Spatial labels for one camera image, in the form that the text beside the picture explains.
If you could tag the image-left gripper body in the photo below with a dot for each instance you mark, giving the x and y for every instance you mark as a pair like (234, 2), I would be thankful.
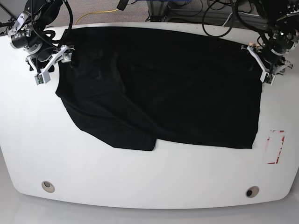
(30, 35)

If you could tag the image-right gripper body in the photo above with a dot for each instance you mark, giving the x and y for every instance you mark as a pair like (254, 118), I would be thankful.
(278, 40)

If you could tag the black T-shirt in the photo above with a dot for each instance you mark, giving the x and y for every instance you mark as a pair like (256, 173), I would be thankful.
(130, 87)

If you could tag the black tripod leg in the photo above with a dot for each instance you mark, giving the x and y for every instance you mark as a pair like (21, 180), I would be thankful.
(7, 11)

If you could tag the red tape rectangle marking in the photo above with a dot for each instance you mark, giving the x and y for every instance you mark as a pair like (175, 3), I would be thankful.
(274, 146)

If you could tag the grey metal stand base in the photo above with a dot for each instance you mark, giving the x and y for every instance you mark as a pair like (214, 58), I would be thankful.
(157, 9)

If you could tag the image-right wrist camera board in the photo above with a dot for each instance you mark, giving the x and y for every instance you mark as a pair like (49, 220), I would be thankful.
(269, 78)

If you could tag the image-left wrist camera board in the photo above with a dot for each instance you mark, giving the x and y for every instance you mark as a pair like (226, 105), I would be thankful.
(42, 78)

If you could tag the right table cable grommet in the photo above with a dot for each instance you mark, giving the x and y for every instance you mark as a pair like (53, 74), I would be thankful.
(252, 192)

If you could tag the table cable grommet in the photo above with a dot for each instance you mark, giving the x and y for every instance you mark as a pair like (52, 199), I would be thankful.
(48, 187)
(252, 192)

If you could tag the left table cable grommet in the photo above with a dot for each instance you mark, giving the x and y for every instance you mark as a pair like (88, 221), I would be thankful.
(48, 187)

